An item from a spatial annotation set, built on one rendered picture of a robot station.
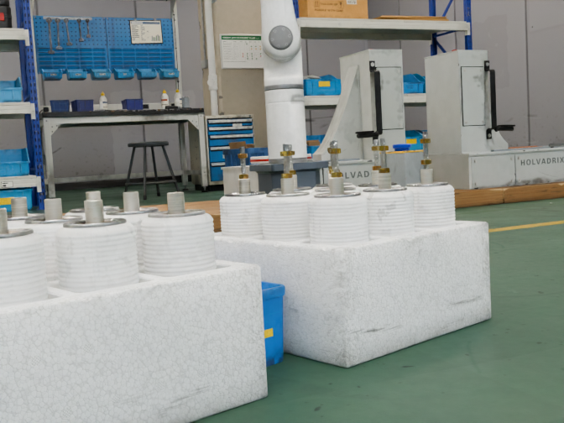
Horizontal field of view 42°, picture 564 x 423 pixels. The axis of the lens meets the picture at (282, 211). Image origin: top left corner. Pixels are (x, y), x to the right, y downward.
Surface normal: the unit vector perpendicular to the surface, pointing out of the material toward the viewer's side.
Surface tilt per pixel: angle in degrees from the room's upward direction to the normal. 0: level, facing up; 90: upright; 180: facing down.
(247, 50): 90
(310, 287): 90
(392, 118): 90
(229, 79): 90
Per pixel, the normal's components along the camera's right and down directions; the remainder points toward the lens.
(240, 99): 0.40, 0.05
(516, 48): -0.91, 0.08
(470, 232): 0.66, 0.03
